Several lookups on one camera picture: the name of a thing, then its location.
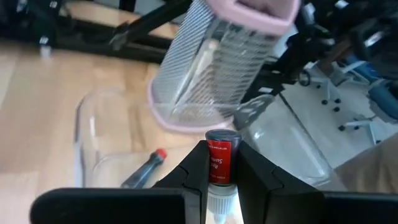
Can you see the pink mesh basket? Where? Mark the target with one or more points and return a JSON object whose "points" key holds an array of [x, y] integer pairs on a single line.
{"points": [[192, 62]]}

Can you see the red label dropper bottle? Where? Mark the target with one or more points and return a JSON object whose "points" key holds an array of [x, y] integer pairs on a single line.
{"points": [[219, 161]]}

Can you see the blue seat office chair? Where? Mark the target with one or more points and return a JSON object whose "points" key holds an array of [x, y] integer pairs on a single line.
{"points": [[382, 99]]}

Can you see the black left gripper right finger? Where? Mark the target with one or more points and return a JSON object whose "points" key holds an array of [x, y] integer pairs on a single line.
{"points": [[267, 193]]}

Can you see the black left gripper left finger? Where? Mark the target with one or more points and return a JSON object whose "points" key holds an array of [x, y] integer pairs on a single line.
{"points": [[186, 193]]}

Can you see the person's leg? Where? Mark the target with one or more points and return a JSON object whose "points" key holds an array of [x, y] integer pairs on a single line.
{"points": [[373, 168]]}

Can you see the black marker with red cap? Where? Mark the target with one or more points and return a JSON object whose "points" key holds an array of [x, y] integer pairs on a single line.
{"points": [[144, 171]]}

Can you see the clear plastic bin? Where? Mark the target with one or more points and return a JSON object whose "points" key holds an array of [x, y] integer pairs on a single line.
{"points": [[280, 140]]}

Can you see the white base office chair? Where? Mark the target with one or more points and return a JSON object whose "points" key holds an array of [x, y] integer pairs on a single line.
{"points": [[329, 84]]}

